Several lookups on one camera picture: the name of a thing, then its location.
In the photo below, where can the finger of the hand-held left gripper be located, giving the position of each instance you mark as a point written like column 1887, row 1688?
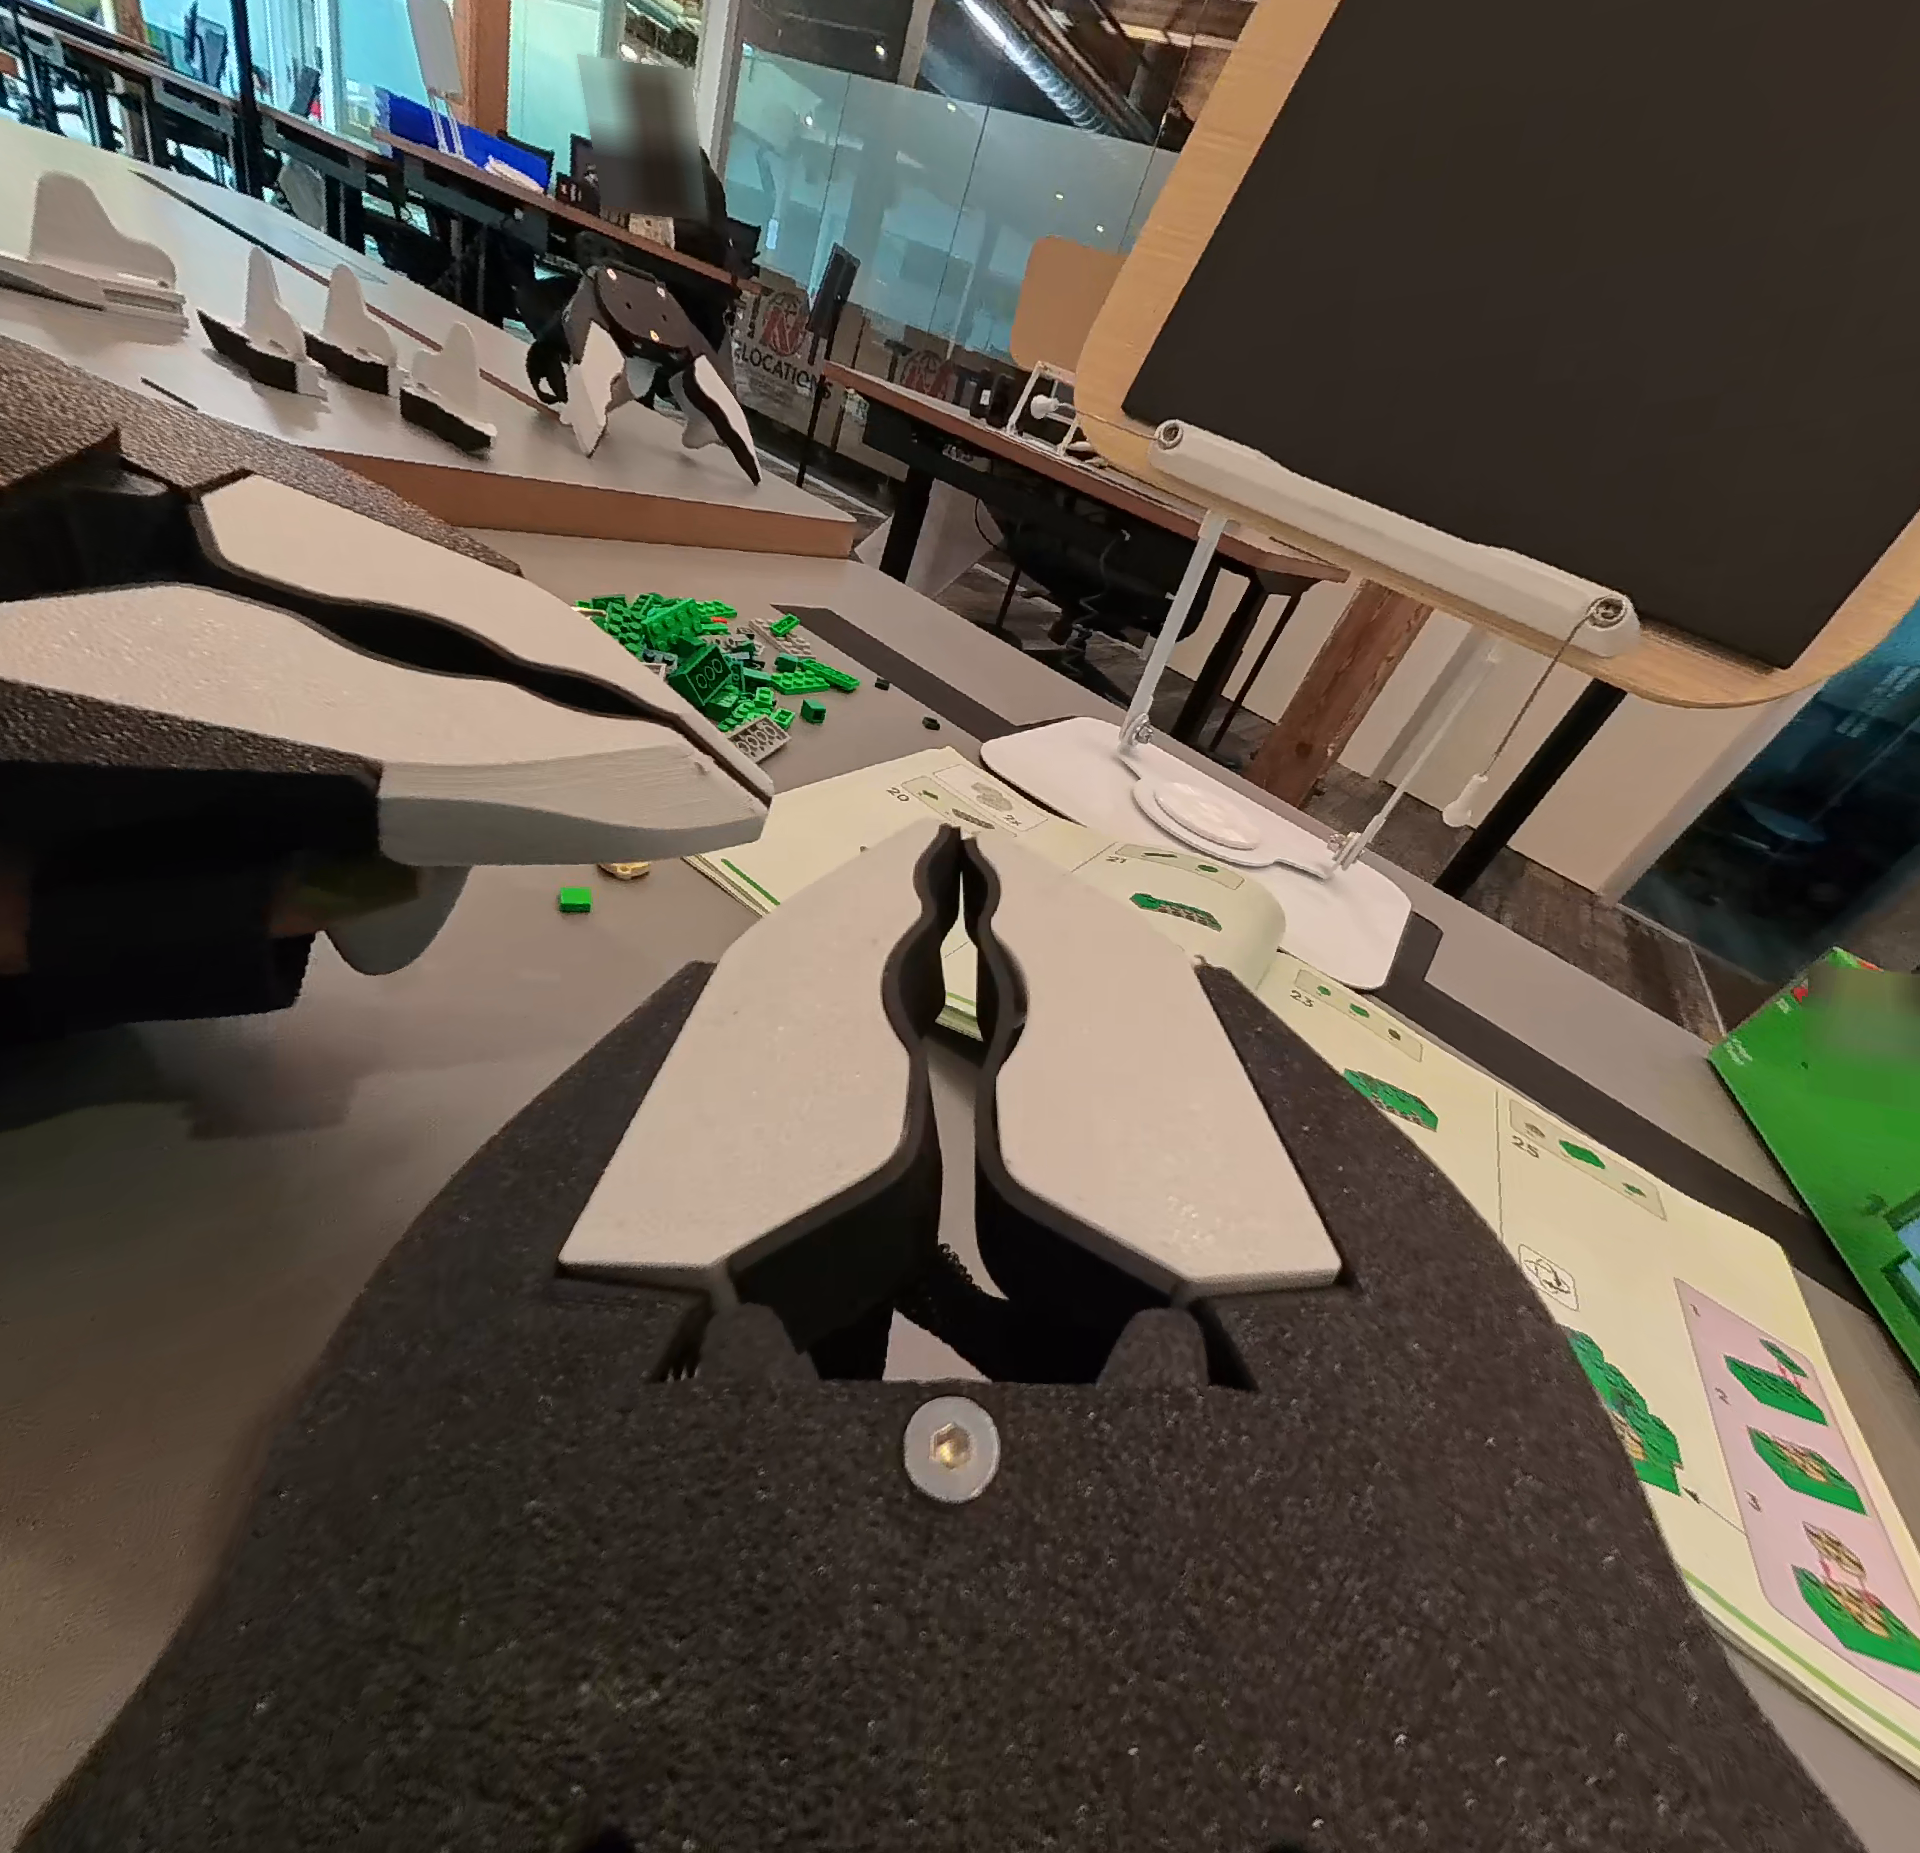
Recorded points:
column 300, row 683
column 390, row 564

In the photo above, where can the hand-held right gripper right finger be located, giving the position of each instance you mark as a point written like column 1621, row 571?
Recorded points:
column 1152, row 1117

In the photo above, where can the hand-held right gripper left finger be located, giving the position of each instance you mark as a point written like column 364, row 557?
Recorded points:
column 778, row 1103

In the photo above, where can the pile of green building bricks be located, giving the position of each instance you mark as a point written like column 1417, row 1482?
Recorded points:
column 704, row 683

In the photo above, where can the pale green instruction booklet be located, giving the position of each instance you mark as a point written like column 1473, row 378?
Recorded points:
column 1722, row 1284

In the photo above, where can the grey desk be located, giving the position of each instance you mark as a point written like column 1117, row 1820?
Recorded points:
column 377, row 1058

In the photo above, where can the spare black grey gripper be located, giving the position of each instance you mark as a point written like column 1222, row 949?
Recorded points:
column 643, row 316

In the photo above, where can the brown top office table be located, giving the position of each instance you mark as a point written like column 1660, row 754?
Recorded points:
column 1079, row 480

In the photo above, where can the green toy box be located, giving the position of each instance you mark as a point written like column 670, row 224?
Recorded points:
column 1801, row 1132

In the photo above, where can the wooden post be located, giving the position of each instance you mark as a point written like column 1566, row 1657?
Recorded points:
column 1335, row 683
column 485, row 22

